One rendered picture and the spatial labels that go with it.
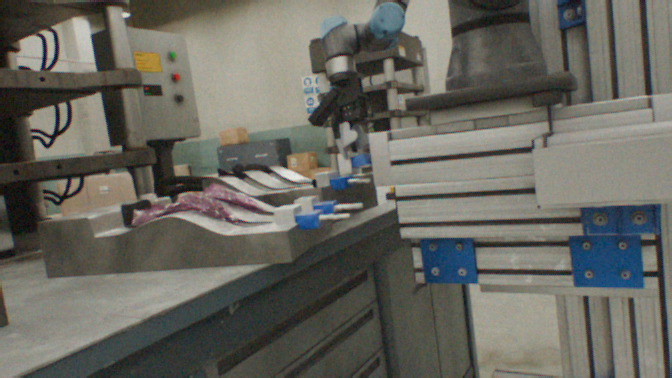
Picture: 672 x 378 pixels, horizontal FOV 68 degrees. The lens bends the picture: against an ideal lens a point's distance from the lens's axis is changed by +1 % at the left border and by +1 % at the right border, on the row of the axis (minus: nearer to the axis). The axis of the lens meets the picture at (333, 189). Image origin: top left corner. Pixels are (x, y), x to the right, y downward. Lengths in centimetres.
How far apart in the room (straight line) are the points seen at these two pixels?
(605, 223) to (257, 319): 57
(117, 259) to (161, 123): 100
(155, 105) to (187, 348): 125
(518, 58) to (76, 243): 83
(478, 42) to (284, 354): 65
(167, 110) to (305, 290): 112
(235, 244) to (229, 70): 841
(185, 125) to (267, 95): 681
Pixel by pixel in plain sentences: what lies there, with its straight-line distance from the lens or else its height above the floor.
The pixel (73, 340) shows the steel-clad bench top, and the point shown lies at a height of 80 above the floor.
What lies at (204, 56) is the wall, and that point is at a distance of 956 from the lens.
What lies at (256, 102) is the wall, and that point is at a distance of 889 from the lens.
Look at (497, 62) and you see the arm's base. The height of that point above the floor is 107.
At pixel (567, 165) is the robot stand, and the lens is 64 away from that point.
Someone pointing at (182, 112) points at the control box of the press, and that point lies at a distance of 200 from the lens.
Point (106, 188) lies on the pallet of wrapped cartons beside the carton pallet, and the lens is 534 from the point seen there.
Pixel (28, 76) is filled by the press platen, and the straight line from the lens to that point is 164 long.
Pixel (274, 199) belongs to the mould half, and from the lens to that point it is 119.
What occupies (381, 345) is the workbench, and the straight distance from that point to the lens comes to 135.
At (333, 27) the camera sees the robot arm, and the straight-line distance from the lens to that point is 130.
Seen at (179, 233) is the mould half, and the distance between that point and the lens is 91.
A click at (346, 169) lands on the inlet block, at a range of 124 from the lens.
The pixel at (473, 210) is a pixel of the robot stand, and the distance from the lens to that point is 79.
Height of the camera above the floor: 99
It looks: 6 degrees down
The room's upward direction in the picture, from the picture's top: 8 degrees counter-clockwise
